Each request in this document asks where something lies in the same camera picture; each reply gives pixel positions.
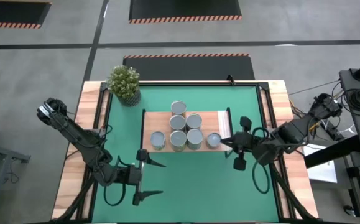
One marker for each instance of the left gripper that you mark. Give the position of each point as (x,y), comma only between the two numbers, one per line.
(133,175)

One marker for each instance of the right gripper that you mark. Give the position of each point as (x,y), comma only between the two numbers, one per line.
(246,143)

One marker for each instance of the short mandarin oranges can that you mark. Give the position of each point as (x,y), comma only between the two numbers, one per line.
(214,140)

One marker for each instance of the cherries can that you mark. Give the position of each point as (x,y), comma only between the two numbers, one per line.
(195,138)

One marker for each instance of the pink mixed fruit can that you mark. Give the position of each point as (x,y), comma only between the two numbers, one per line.
(158,139)

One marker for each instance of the pale green oranges can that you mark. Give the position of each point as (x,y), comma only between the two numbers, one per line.
(178,139)

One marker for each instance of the peaches can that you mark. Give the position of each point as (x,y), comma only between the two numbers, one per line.
(177,122)

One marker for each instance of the pineapple can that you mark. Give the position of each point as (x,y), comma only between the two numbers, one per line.
(178,107)

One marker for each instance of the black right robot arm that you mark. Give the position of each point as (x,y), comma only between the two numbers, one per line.
(291,132)

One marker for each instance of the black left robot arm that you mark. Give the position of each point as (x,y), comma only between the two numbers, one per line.
(83,143)

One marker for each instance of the green table mat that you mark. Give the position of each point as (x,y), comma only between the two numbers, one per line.
(198,199)

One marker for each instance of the black floor mat striped edge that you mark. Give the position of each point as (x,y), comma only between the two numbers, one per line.
(192,67)
(11,12)
(185,9)

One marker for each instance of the white paper sheet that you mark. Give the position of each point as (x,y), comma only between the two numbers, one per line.
(322,172)

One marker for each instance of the white-flowered plant striped pot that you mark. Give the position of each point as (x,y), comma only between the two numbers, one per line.
(123,82)

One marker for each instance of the black flat bar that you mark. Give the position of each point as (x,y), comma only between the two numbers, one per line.
(332,152)

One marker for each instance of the black power adapter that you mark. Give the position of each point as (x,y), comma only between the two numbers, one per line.
(333,132)

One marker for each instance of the grey equipment cart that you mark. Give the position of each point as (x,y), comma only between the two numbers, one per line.
(349,82)

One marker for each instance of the black computer mouse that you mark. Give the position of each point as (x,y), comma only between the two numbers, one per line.
(349,210)

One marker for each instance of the wooden shelf black frame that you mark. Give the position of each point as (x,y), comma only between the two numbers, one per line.
(161,123)

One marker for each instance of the black table-level camera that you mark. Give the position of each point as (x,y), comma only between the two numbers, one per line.
(230,79)

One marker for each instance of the black aluminium table frame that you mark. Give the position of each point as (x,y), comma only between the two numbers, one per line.
(198,83)

